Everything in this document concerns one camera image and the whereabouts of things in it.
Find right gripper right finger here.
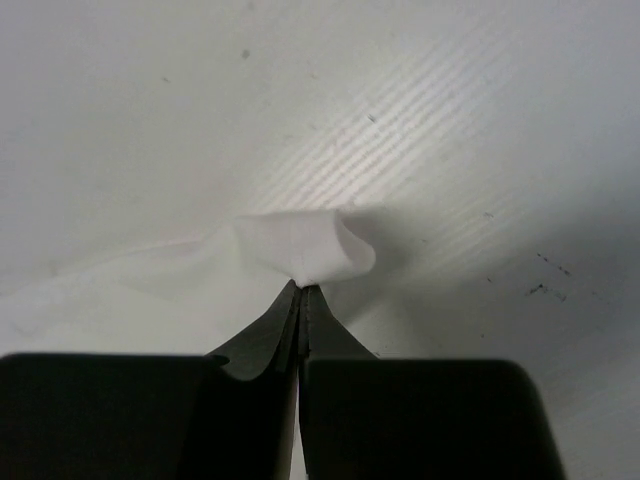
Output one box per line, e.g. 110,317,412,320
299,287,565,479

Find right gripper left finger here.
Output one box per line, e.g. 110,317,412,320
1,284,300,479

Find white t shirt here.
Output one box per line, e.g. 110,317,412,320
1,209,376,326

